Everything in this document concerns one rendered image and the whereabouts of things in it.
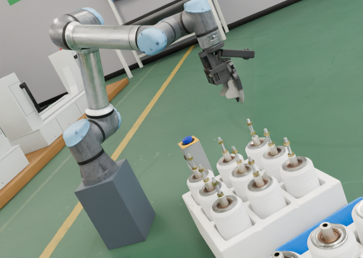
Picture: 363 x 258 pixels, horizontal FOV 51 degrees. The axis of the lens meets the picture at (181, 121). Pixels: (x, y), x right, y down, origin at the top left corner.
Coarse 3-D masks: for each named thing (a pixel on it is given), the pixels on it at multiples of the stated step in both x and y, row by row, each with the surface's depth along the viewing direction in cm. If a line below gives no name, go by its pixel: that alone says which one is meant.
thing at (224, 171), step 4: (240, 156) 129; (232, 164) 126; (236, 164) 126; (220, 168) 128; (224, 168) 127; (228, 168) 126; (232, 168) 126; (220, 172) 129; (224, 172) 127; (228, 172) 127; (224, 176) 128; (228, 176) 127; (224, 180) 130; (228, 180) 128; (228, 184) 129
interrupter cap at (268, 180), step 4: (264, 176) 110; (268, 176) 109; (252, 180) 111; (264, 180) 108; (268, 180) 107; (272, 180) 106; (248, 184) 109; (252, 184) 109; (264, 184) 107; (268, 184) 105; (248, 188) 107; (252, 188) 107; (256, 188) 106; (260, 188) 105; (264, 188) 104
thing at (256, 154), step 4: (260, 148) 128; (264, 148) 128; (268, 148) 128; (248, 152) 130; (252, 152) 129; (256, 152) 128; (260, 152) 128; (248, 156) 132; (252, 156) 129; (256, 156) 129; (260, 156) 128; (256, 160) 129; (260, 160) 129; (256, 164) 130; (260, 164) 129; (260, 168) 130
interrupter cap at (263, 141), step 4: (252, 140) 135; (260, 140) 133; (264, 140) 131; (248, 144) 134; (252, 144) 133; (260, 144) 130; (264, 144) 128; (248, 148) 131; (252, 148) 129; (256, 148) 128
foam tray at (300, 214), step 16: (320, 176) 111; (320, 192) 105; (336, 192) 106; (192, 208) 125; (288, 208) 104; (304, 208) 104; (320, 208) 106; (336, 208) 107; (208, 224) 113; (256, 224) 104; (272, 224) 102; (288, 224) 104; (304, 224) 105; (208, 240) 121; (224, 240) 103; (240, 240) 101; (256, 240) 102; (272, 240) 103; (288, 240) 105; (224, 256) 100; (240, 256) 102; (256, 256) 103
